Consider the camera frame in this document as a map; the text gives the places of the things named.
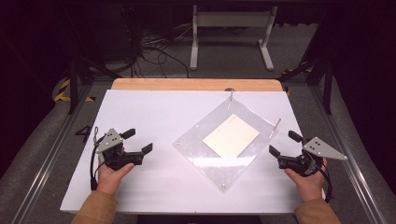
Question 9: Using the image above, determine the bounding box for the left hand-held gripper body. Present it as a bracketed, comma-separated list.
[95, 128, 146, 172]

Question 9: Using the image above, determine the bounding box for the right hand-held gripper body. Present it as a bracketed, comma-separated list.
[277, 136, 348, 177]

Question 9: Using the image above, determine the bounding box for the person's left hand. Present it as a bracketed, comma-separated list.
[96, 162, 135, 196]

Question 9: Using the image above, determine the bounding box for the person's right hand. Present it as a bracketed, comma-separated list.
[283, 158, 329, 203]

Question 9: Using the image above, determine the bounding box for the cream paper card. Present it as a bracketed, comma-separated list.
[202, 113, 261, 159]

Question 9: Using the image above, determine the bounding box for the black metal stand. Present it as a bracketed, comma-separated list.
[67, 55, 123, 115]
[277, 55, 334, 115]

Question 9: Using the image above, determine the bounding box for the clear acrylic sheet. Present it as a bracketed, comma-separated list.
[172, 96, 278, 194]

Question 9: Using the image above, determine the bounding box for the yellow black floor tape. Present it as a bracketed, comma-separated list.
[280, 61, 313, 76]
[53, 78, 96, 103]

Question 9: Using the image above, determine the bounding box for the white metal stand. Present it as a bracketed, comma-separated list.
[190, 5, 278, 72]

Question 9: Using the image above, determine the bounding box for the aluminium floor rail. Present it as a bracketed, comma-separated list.
[10, 83, 96, 224]
[309, 83, 388, 224]

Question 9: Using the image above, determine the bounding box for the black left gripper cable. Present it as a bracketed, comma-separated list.
[90, 143, 105, 191]

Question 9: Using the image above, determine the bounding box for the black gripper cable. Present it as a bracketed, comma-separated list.
[319, 163, 333, 203]
[90, 143, 105, 191]

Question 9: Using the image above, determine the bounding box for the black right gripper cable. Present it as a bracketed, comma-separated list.
[319, 163, 333, 203]

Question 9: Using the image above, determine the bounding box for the tangle of black floor cables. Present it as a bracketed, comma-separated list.
[122, 24, 191, 78]

